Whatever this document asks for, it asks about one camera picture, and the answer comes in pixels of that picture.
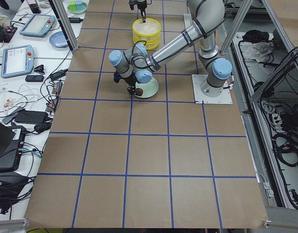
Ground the yellow bamboo steamer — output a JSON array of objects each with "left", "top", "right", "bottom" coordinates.
[
  {"left": 133, "top": 35, "right": 161, "bottom": 50},
  {"left": 132, "top": 18, "right": 161, "bottom": 37}
]

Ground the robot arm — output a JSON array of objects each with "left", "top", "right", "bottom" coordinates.
[
  {"left": 108, "top": 0, "right": 232, "bottom": 97},
  {"left": 135, "top": 0, "right": 147, "bottom": 23}
]

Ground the teach pendant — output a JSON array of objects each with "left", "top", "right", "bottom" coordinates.
[
  {"left": 19, "top": 14, "right": 56, "bottom": 37},
  {"left": 1, "top": 45, "right": 34, "bottom": 79}
]

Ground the teach pendant near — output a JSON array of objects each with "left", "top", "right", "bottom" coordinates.
[{"left": 1, "top": 45, "right": 34, "bottom": 79}]

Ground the brown bun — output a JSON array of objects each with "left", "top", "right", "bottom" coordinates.
[{"left": 135, "top": 88, "right": 143, "bottom": 96}]

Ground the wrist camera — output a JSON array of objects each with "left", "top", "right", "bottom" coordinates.
[
  {"left": 113, "top": 71, "right": 121, "bottom": 83},
  {"left": 129, "top": 0, "right": 137, "bottom": 10}
]

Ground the aluminium frame post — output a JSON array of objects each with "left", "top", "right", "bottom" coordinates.
[{"left": 49, "top": 0, "right": 79, "bottom": 53}]

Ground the teach pendant far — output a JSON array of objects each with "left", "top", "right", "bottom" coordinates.
[{"left": 19, "top": 14, "right": 56, "bottom": 37}]

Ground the blue plate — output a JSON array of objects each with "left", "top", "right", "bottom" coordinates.
[{"left": 49, "top": 31, "right": 68, "bottom": 48}]

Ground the light green round plate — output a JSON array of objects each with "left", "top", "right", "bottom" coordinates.
[{"left": 135, "top": 78, "right": 159, "bottom": 99}]

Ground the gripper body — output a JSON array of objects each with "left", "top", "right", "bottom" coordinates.
[
  {"left": 138, "top": 2, "right": 147, "bottom": 16},
  {"left": 126, "top": 75, "right": 136, "bottom": 95}
]

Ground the black power adapter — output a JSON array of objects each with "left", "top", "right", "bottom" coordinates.
[{"left": 68, "top": 17, "right": 83, "bottom": 23}]

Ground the green bowl with sponges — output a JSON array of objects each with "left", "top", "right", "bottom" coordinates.
[{"left": 67, "top": 0, "right": 88, "bottom": 15}]

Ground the black laptop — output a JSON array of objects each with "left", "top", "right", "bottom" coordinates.
[{"left": 0, "top": 123, "right": 26, "bottom": 172}]

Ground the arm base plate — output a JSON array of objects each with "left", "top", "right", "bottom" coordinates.
[{"left": 192, "top": 74, "right": 233, "bottom": 105}]

